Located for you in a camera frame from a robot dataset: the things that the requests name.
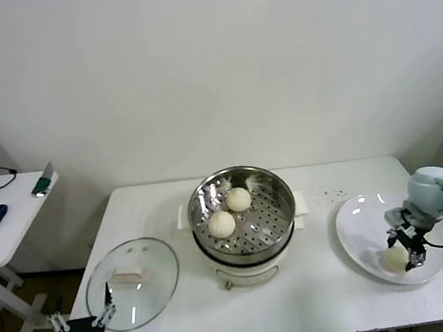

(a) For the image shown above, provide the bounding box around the black laptop cable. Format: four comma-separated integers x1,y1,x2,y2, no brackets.
0,164,20,190

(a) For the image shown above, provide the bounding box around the white electric cooking pot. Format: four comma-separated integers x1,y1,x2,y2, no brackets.
173,186,319,296

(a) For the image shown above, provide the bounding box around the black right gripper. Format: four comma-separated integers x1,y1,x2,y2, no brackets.
382,215,436,275

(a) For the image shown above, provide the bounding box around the round glass pot lid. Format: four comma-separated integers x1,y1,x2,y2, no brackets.
78,233,187,332

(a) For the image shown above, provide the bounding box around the white steamed baozi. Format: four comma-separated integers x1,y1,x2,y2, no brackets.
206,208,239,241
376,245,411,276
224,185,254,214

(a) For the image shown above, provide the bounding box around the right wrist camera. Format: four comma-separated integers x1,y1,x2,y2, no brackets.
383,207,412,231

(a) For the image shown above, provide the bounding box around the green and silver tool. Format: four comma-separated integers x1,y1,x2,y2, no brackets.
27,160,60,198

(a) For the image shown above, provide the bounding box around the perforated steel steamer basket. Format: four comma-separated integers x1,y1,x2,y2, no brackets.
183,159,303,270

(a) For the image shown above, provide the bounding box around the white oval plate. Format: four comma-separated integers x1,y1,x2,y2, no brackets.
331,184,443,294

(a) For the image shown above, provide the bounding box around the small white desk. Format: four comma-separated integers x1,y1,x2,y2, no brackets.
0,167,82,332

